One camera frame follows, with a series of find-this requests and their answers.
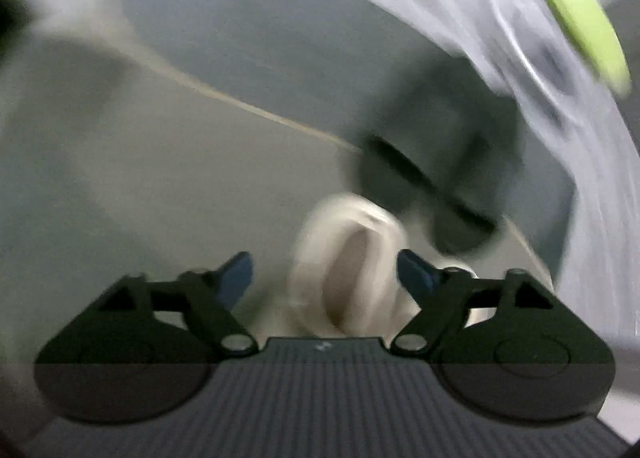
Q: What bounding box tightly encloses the cream clog with charms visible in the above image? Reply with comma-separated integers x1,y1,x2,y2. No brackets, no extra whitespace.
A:
287,191,495,340

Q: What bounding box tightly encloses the yellow-green item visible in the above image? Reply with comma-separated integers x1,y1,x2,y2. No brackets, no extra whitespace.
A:
531,0,632,98

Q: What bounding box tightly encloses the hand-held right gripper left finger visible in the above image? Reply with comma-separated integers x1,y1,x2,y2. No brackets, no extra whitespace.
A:
94,251,259,357

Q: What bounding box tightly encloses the green and grey floor mat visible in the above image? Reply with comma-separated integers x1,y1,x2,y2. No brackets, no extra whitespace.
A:
0,0,582,340

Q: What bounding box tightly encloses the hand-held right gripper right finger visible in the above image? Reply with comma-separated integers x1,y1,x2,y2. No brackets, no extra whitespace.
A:
389,247,556,358

